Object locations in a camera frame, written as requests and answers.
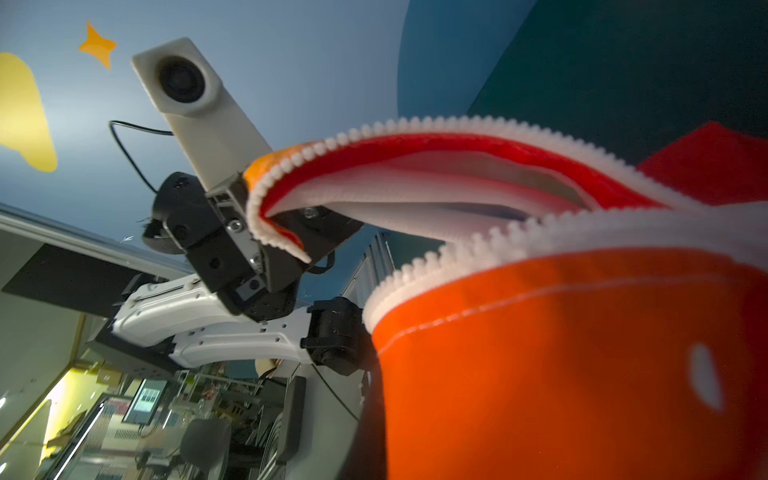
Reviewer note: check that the rainbow and white kids jacket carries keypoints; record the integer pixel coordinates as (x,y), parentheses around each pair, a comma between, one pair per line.
(582,319)

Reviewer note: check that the background computer monitor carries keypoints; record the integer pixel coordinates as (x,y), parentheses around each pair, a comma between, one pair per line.
(145,402)

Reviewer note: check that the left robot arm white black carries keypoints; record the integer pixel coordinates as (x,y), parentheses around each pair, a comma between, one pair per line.
(159,329)

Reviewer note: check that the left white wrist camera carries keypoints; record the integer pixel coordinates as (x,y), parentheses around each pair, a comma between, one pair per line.
(215,134)

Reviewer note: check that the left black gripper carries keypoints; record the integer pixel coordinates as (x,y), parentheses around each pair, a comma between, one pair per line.
(248,277)

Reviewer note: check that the back horizontal aluminium rail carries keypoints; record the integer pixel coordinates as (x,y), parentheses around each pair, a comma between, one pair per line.
(26,224)

